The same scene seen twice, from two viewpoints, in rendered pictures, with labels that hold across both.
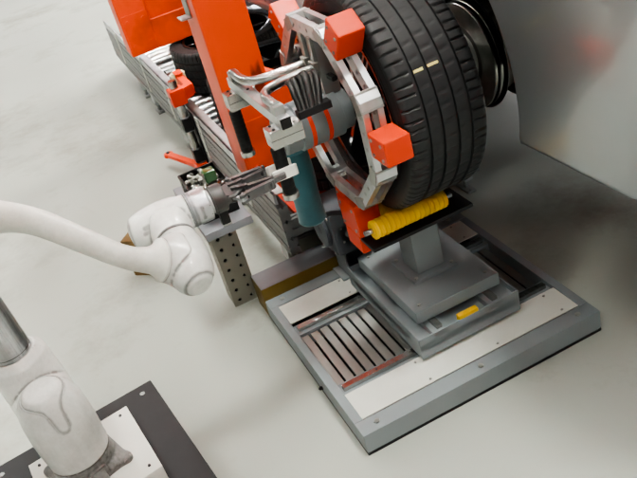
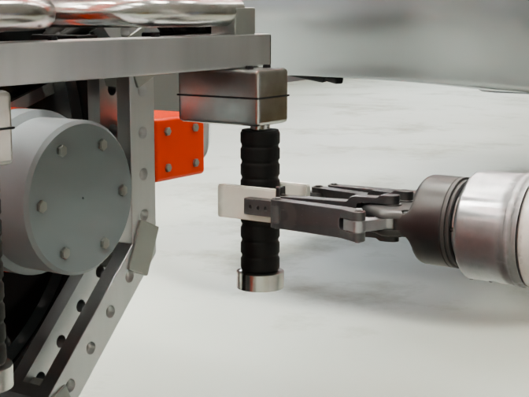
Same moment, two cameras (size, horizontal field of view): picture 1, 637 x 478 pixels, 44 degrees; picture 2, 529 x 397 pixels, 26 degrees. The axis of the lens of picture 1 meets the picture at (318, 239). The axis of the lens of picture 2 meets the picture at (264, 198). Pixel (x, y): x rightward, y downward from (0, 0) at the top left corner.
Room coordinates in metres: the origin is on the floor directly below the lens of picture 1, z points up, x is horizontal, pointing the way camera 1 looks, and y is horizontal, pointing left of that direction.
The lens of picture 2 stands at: (2.49, 0.83, 1.00)
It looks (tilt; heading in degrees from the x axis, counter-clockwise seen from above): 10 degrees down; 230
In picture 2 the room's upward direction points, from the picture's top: straight up
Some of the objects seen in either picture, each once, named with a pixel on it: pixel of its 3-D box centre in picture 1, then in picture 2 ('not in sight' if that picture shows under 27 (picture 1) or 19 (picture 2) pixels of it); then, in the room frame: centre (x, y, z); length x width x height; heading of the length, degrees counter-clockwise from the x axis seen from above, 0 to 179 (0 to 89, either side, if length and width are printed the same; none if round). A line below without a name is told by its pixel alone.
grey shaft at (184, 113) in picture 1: (189, 127); not in sight; (3.63, 0.45, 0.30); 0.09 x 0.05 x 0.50; 16
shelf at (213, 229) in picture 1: (210, 204); not in sight; (2.52, 0.33, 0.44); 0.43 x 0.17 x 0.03; 16
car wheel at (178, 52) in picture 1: (231, 49); not in sight; (4.35, 0.17, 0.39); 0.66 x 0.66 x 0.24
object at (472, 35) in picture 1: (460, 58); not in sight; (2.16, -0.54, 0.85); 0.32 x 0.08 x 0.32; 16
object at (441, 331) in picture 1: (428, 286); not in sight; (2.10, -0.31, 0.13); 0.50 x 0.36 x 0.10; 16
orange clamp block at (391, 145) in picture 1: (390, 145); (156, 145); (1.75, -0.23, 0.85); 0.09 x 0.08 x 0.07; 16
